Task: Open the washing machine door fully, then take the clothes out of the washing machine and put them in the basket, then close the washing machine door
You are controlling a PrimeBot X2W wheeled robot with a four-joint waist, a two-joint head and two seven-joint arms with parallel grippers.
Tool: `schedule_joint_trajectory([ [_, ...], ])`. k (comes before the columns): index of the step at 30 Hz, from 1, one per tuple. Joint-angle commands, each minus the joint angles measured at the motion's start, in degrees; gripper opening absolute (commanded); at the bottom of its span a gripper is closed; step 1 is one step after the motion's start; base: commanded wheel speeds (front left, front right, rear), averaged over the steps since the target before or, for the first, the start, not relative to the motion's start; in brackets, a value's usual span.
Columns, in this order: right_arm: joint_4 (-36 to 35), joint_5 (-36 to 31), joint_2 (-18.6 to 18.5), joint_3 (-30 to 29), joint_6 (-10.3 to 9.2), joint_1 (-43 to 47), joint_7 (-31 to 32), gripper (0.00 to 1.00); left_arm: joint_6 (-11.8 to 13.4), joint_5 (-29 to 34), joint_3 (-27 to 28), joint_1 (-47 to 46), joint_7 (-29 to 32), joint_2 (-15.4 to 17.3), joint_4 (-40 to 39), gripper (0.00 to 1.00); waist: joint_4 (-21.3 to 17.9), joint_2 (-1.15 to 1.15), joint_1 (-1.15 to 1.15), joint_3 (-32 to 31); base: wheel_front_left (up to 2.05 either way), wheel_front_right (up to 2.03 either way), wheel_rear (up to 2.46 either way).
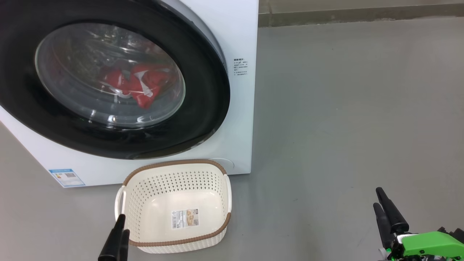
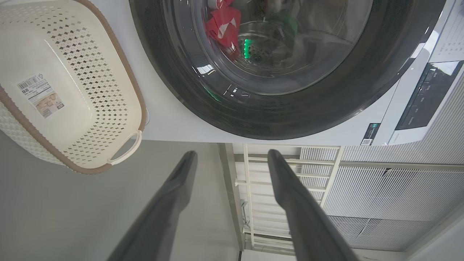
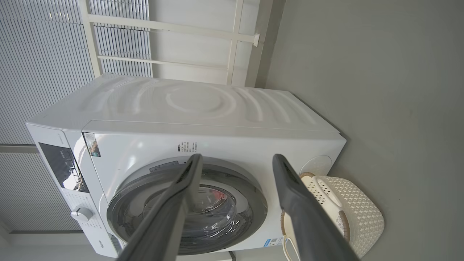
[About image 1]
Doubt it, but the round drain filter cover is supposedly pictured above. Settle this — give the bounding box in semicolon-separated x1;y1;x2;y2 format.
210;158;235;171

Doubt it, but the red and white garment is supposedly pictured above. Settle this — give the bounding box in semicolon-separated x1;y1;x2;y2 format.
100;63;171;109

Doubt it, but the product label sticker with barcode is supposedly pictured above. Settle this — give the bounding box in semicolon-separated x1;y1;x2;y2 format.
171;208;199;229

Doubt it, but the white washing machine body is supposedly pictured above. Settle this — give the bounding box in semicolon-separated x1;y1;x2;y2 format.
0;0;259;188

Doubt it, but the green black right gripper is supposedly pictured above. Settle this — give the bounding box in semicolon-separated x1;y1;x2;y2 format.
373;187;464;261

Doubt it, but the black round glass washer door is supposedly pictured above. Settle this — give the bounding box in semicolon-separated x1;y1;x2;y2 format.
0;0;231;160

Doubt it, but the cream perforated laundry basket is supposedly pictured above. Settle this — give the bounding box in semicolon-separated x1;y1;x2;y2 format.
115;159;232;254

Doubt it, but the blue energy label sticker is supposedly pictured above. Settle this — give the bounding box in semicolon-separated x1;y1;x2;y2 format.
49;169;86;188

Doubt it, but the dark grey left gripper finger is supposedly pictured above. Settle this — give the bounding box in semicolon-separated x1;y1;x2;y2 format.
120;229;130;261
98;214;126;261

